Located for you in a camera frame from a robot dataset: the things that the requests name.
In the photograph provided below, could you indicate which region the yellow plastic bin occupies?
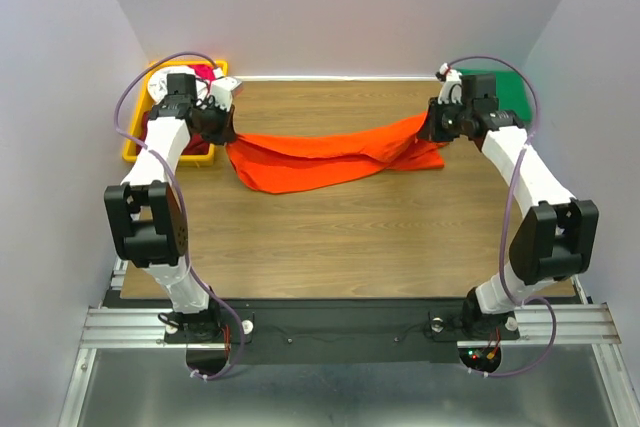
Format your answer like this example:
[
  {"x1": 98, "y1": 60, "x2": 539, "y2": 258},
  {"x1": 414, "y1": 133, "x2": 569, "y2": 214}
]
[{"x1": 122, "y1": 60, "x2": 229, "y2": 167}]

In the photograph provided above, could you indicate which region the white t shirt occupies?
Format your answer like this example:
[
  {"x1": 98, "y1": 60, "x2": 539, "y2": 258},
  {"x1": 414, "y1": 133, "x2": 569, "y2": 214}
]
[{"x1": 146, "y1": 65, "x2": 195, "y2": 104}]

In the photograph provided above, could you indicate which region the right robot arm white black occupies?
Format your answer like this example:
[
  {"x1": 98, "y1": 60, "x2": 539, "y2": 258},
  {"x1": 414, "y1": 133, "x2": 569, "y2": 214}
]
[{"x1": 419, "y1": 64, "x2": 599, "y2": 337}]

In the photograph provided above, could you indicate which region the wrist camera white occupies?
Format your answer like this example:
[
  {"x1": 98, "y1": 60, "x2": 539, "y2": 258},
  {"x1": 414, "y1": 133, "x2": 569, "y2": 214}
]
[
  {"x1": 210, "y1": 76, "x2": 243, "y2": 111},
  {"x1": 435, "y1": 63, "x2": 462, "y2": 104}
]

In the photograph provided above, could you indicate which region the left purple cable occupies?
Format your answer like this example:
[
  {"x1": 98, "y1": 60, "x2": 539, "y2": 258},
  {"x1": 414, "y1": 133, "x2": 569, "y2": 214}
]
[{"x1": 113, "y1": 50, "x2": 247, "y2": 382}]

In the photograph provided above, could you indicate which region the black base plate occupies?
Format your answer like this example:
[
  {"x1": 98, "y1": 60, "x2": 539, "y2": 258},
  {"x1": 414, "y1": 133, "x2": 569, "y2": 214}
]
[{"x1": 158, "y1": 298, "x2": 519, "y2": 371}]

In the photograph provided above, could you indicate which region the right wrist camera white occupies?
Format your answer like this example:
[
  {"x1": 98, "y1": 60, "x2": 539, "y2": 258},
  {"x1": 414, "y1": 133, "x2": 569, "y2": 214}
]
[{"x1": 435, "y1": 63, "x2": 462, "y2": 104}]

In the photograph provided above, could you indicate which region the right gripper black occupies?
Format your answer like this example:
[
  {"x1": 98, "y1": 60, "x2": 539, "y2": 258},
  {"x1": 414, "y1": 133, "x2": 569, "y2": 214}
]
[{"x1": 415, "y1": 96, "x2": 472, "y2": 144}]

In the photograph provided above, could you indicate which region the dark red t shirt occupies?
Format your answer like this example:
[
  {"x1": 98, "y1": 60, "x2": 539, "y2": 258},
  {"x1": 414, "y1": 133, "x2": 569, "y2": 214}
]
[{"x1": 138, "y1": 111, "x2": 211, "y2": 156}]

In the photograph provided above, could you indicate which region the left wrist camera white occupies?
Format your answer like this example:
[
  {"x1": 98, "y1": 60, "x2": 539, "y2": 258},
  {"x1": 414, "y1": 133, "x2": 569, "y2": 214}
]
[{"x1": 210, "y1": 76, "x2": 243, "y2": 111}]

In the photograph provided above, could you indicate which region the pink t shirt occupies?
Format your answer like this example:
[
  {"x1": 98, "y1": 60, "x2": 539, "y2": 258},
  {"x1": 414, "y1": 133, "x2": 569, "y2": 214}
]
[{"x1": 190, "y1": 64, "x2": 220, "y2": 90}]

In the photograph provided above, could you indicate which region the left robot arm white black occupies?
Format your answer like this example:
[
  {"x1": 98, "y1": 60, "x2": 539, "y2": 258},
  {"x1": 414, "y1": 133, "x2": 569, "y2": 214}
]
[{"x1": 104, "y1": 72, "x2": 241, "y2": 343}]

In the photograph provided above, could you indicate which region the green folded t shirt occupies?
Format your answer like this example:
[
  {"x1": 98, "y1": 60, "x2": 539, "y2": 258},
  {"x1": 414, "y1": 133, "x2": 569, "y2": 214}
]
[{"x1": 457, "y1": 67, "x2": 532, "y2": 122}]

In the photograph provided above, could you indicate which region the orange t shirt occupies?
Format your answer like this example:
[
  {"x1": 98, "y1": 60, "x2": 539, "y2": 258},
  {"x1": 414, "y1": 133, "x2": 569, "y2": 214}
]
[{"x1": 226, "y1": 114, "x2": 445, "y2": 194}]

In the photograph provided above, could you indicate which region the aluminium frame rail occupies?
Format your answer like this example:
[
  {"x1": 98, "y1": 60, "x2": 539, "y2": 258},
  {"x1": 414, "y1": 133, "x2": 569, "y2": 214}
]
[{"x1": 60, "y1": 263, "x2": 639, "y2": 426}]

